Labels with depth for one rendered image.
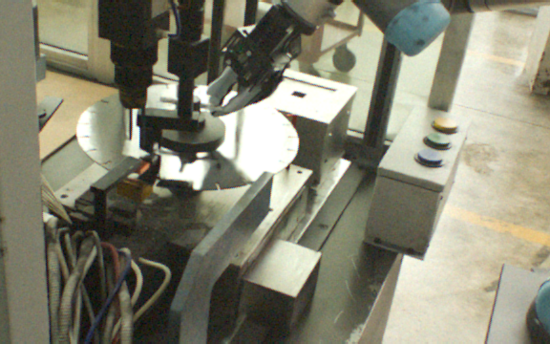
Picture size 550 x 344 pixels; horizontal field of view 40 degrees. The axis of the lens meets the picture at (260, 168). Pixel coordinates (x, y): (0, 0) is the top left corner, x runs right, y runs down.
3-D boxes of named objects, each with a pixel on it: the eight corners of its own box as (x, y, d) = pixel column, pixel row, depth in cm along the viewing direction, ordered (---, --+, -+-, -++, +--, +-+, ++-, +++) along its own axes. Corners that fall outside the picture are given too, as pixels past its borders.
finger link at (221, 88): (182, 105, 107) (220, 59, 103) (202, 98, 113) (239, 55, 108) (197, 120, 107) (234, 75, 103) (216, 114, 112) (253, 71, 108)
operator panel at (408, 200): (399, 170, 150) (415, 103, 142) (454, 185, 147) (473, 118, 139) (361, 241, 127) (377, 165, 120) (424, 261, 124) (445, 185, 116)
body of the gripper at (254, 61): (210, 57, 102) (264, -9, 96) (238, 52, 109) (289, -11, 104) (247, 97, 101) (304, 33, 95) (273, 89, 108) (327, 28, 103)
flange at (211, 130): (147, 115, 115) (148, 99, 114) (218, 113, 118) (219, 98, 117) (158, 150, 106) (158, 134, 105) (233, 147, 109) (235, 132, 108)
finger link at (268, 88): (228, 92, 109) (264, 50, 104) (234, 90, 110) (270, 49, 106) (250, 116, 108) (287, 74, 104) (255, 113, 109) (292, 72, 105)
